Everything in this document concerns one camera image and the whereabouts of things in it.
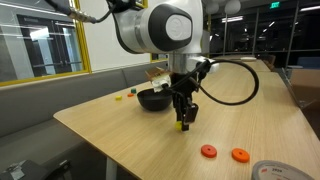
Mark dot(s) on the white plate on table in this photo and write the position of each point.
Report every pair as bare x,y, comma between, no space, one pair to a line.
248,59

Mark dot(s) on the black device on bench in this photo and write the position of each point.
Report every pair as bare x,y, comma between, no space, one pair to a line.
29,170

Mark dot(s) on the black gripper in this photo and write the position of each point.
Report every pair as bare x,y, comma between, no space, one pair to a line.
182,88

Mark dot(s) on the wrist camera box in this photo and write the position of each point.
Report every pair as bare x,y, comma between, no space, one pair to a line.
159,78

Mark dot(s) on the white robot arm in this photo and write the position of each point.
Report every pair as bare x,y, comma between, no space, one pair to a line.
172,27

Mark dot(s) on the grey bench sofa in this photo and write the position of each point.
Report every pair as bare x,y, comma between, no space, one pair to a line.
28,130

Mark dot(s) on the grey duct tape roll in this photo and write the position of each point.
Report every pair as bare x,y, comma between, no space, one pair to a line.
275,170

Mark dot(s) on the black bowl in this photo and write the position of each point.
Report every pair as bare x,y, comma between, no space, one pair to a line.
154,101

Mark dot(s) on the yellow cube block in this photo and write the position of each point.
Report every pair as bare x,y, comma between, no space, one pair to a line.
117,98

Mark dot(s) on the green cube block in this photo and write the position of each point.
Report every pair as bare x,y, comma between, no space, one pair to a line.
133,90

